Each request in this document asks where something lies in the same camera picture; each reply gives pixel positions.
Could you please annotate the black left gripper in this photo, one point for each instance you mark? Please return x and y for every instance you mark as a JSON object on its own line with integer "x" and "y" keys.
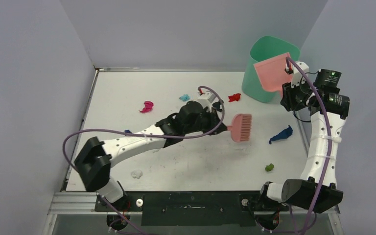
{"x": 213, "y": 118}

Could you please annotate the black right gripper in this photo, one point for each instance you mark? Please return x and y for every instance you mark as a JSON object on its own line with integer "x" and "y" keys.
{"x": 290, "y": 95}

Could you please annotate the pink plastic dustpan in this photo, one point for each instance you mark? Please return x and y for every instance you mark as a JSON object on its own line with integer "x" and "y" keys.
{"x": 274, "y": 72}

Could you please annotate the long dark blue paper scrap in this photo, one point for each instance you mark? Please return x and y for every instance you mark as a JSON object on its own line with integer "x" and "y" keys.
{"x": 282, "y": 135}

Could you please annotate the pink hand brush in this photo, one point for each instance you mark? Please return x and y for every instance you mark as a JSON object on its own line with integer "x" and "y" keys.
{"x": 240, "y": 127}

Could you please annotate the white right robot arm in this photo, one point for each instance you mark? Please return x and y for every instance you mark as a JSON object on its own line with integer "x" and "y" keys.
{"x": 316, "y": 188}

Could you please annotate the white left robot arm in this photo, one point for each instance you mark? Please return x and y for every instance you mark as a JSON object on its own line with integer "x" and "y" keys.
{"x": 96, "y": 158}

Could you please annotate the black paper scrap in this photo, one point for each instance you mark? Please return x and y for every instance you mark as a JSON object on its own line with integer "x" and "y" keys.
{"x": 218, "y": 106}

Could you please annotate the teal paper scrap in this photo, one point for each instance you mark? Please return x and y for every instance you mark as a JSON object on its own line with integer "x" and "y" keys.
{"x": 184, "y": 97}

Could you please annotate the red paper scrap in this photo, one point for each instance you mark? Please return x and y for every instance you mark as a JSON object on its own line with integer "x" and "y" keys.
{"x": 234, "y": 97}

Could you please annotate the magenta paper scrap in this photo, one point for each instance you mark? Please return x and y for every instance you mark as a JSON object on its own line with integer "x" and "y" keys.
{"x": 148, "y": 107}

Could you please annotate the green plastic waste bin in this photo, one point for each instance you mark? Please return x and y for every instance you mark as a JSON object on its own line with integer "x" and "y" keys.
{"x": 264, "y": 48}

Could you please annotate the green paper scrap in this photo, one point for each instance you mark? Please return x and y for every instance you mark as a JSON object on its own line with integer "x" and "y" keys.
{"x": 269, "y": 167}

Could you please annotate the white paper scrap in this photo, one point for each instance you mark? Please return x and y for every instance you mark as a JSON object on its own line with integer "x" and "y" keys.
{"x": 136, "y": 174}

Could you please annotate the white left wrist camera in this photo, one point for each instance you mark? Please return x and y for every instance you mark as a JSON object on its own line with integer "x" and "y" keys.
{"x": 206, "y": 100}

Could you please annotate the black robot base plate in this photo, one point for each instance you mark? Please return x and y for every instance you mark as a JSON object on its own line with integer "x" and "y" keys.
{"x": 266, "y": 209}

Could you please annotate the aluminium frame rail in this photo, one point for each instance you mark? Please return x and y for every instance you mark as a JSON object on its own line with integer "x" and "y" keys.
{"x": 74, "y": 202}

